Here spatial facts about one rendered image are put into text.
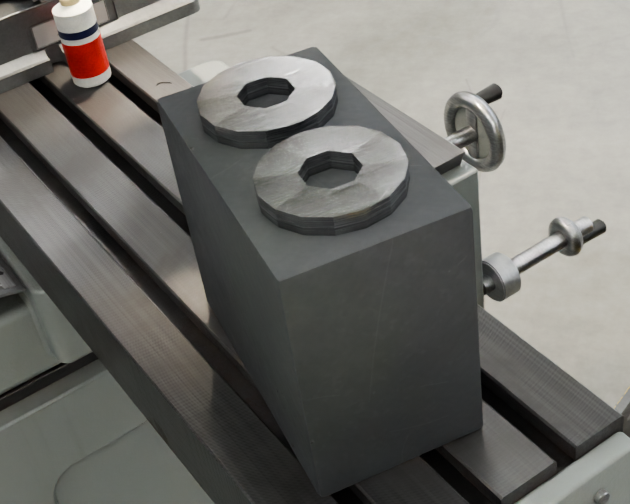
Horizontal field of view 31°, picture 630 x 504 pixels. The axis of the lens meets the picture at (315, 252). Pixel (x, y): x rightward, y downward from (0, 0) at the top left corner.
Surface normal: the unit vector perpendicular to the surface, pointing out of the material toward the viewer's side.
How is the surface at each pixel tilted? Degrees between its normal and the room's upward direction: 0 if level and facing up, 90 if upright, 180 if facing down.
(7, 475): 90
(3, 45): 90
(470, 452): 0
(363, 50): 0
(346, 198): 0
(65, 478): 90
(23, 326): 90
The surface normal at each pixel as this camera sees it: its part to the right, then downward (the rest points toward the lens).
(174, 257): -0.13, -0.76
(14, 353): 0.56, 0.47
